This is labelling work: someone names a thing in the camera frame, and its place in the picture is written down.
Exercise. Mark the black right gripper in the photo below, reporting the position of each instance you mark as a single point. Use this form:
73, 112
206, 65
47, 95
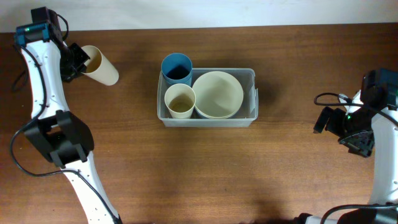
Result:
362, 146

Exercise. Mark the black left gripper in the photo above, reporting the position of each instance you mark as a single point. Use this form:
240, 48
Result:
69, 74

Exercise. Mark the beige plastic cup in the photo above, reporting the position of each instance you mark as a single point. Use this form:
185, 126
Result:
98, 67
180, 101

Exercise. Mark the blue plastic cup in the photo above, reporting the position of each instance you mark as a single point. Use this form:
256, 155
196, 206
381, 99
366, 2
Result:
177, 68

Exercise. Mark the white plastic spoon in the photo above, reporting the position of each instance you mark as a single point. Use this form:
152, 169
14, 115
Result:
355, 100

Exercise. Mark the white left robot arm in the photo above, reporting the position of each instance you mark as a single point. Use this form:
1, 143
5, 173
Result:
61, 137

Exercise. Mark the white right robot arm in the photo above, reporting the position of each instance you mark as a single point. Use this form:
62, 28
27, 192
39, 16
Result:
379, 95

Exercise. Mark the clear plastic container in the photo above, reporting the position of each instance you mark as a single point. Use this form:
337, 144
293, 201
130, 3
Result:
247, 113

